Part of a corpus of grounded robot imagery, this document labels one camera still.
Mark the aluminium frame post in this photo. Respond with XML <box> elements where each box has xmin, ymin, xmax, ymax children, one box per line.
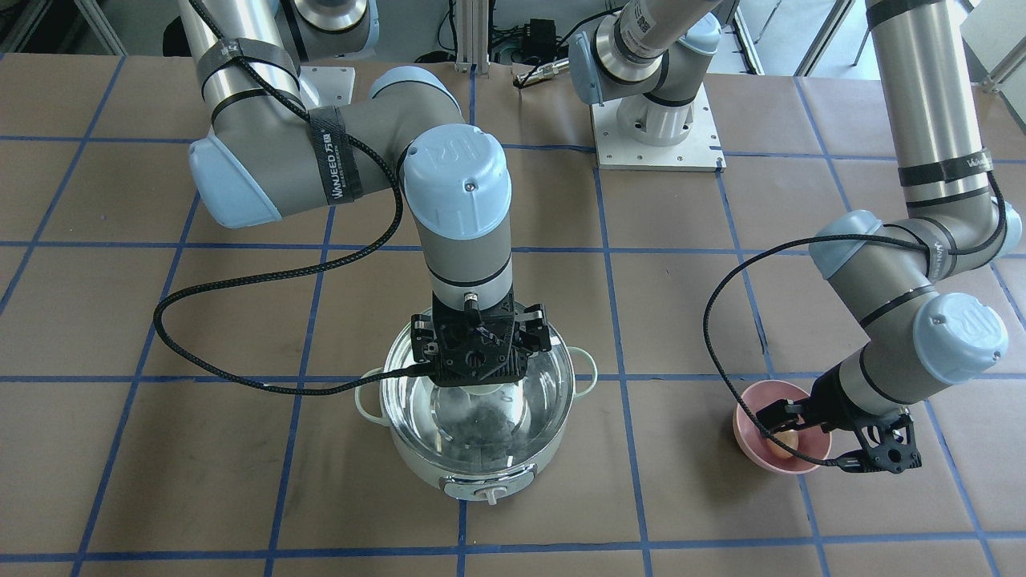
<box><xmin>453</xmin><ymin>0</ymin><xmax>491</xmax><ymax>76</ymax></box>

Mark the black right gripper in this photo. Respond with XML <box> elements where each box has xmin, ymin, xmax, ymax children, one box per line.
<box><xmin>410</xmin><ymin>293</ymin><xmax>552</xmax><ymax>387</ymax></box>

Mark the beige egg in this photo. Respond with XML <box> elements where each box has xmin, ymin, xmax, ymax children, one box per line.
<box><xmin>765</xmin><ymin>430</ymin><xmax>800</xmax><ymax>461</ymax></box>

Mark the glass pot lid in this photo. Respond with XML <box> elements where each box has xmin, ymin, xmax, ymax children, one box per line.
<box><xmin>381</xmin><ymin>322</ymin><xmax>577</xmax><ymax>474</ymax></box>

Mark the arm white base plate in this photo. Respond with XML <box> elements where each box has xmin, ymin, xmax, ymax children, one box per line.
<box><xmin>298</xmin><ymin>66</ymin><xmax>356</xmax><ymax>108</ymax></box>
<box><xmin>591</xmin><ymin>85</ymin><xmax>726</xmax><ymax>171</ymax></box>

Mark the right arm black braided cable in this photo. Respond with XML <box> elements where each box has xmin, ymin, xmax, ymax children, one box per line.
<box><xmin>154</xmin><ymin>0</ymin><xmax>438</xmax><ymax>396</ymax></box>

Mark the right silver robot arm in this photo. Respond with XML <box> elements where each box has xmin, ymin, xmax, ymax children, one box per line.
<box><xmin>153</xmin><ymin>1</ymin><xmax>552</xmax><ymax>392</ymax></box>

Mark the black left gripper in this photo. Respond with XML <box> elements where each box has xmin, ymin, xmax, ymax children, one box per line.
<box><xmin>755</xmin><ymin>373</ymin><xmax>923</xmax><ymax>474</ymax></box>

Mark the pale green electric pot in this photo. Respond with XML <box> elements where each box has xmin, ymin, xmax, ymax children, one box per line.
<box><xmin>355</xmin><ymin>346</ymin><xmax>599</xmax><ymax>506</ymax></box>

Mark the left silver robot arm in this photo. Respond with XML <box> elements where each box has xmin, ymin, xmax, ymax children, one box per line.
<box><xmin>702</xmin><ymin>1</ymin><xmax>1023</xmax><ymax>474</ymax></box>

